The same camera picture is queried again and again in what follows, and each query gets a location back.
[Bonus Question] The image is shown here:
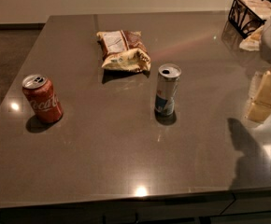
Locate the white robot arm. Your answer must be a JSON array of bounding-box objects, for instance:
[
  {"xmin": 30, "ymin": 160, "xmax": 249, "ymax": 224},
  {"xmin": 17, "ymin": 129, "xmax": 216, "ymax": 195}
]
[{"xmin": 244, "ymin": 17, "xmax": 271, "ymax": 124}]

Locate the red coca-cola can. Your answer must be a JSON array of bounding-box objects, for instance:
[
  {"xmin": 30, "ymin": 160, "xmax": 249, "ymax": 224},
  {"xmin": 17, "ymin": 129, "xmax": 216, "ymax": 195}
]
[{"xmin": 22, "ymin": 74, "xmax": 63, "ymax": 124}]

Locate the white paper napkin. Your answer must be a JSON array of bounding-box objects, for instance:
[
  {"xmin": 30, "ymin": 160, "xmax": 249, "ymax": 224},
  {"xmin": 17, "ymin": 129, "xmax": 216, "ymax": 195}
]
[{"xmin": 239, "ymin": 26, "xmax": 264, "ymax": 51}]

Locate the black wire napkin holder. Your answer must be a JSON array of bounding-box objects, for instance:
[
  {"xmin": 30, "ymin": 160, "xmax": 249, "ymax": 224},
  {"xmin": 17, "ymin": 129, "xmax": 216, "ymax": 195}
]
[{"xmin": 228, "ymin": 0, "xmax": 271, "ymax": 38}]

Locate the crumpled brown chip bag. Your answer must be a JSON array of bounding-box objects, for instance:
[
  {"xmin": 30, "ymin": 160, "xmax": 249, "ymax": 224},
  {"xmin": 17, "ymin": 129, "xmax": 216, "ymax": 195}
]
[{"xmin": 96, "ymin": 30, "xmax": 150, "ymax": 73}]

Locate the silver blue redbull can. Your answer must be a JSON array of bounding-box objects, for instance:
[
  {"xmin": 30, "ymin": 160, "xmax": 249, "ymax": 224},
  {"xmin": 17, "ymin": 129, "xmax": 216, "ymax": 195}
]
[{"xmin": 154, "ymin": 63, "xmax": 181, "ymax": 116}]

